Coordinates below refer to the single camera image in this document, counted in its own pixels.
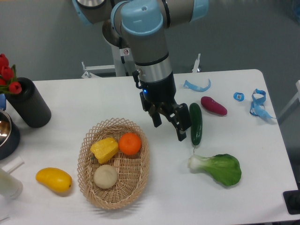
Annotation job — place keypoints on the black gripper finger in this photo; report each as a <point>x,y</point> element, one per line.
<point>156,119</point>
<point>180,118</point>

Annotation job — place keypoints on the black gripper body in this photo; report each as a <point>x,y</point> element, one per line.
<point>157,96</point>

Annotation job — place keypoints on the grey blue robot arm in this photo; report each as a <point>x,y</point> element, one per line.
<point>140,25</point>

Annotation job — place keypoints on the woven wicker basket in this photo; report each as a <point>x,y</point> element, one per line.
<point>132,170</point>

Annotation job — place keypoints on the yellow bell pepper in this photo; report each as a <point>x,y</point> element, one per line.
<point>105,149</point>

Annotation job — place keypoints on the green cucumber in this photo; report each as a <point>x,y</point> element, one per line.
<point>197,123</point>

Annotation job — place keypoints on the blue curved tape strip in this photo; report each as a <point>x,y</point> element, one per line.
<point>188,85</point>

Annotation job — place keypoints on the purple sweet potato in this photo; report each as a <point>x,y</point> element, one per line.
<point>212,106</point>

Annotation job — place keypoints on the orange fruit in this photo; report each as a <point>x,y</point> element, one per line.
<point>130,143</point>

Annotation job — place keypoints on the small blue tag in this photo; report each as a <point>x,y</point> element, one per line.
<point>239,96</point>

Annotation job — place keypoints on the green bok choy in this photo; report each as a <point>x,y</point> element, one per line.
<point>224,168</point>

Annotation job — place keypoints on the blue crumpled ribbon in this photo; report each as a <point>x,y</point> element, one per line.
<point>257,107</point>

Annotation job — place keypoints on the beige steamed bun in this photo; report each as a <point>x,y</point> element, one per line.
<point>105,176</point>

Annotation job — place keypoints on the yellow mango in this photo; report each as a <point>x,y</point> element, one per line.
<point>55,179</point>

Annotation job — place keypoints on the black cylindrical vase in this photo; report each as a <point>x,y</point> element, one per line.
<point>30,105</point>

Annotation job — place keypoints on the black device at edge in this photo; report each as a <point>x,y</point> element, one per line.
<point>292,201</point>

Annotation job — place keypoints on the white paper piece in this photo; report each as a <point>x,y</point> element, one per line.
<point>12,165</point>

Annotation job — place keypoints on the dark metal bowl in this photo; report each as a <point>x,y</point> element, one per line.
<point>9,135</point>

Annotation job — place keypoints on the red tulip flowers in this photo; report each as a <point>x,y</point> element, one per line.
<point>8,80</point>

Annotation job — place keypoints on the white cylindrical bottle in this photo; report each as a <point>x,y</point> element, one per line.
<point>10,187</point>

